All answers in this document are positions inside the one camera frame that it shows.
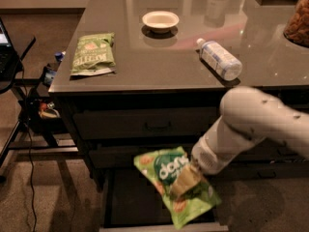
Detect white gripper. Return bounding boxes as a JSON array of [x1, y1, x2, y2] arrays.
[[170, 136, 236, 197]]

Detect green rice chip bag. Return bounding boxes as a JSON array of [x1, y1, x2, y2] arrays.
[[133, 147, 221, 229]]

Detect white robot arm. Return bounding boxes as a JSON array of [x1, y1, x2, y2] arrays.
[[170, 86, 309, 197]]

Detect bottom right drawer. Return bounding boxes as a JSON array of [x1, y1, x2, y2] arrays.
[[213, 162, 309, 181]]

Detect top left drawer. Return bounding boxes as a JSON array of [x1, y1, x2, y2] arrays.
[[73, 107, 218, 139]]

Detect open bottom drawer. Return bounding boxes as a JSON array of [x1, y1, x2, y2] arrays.
[[99, 168, 229, 232]]

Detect middle right drawer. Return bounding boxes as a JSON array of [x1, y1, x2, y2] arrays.
[[220, 139, 307, 162]]

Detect middle left drawer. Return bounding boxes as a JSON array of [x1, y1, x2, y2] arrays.
[[79, 142, 194, 168]]

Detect green kettle chip bag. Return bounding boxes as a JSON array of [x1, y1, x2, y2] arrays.
[[70, 33, 116, 76]]

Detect clear plastic water bottle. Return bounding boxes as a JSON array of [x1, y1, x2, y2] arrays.
[[196, 38, 242, 81]]

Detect colourful items on shelf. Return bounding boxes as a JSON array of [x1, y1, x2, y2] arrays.
[[39, 101, 60, 119]]

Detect white paper bowl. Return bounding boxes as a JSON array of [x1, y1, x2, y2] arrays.
[[142, 11, 180, 34]]

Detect black side table stand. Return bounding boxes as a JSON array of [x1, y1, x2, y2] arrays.
[[0, 37, 74, 166]]

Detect dark blue can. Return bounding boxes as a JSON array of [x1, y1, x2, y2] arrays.
[[43, 67, 56, 86]]

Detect blue capped bottle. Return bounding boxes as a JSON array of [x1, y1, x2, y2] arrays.
[[54, 51, 66, 63]]

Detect orange snack jar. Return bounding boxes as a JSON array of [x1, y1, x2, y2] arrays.
[[283, 0, 309, 47]]

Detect black laptop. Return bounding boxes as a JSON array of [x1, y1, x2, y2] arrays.
[[0, 18, 19, 81]]

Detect black power cable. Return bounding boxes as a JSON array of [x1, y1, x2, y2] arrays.
[[19, 60, 39, 232]]

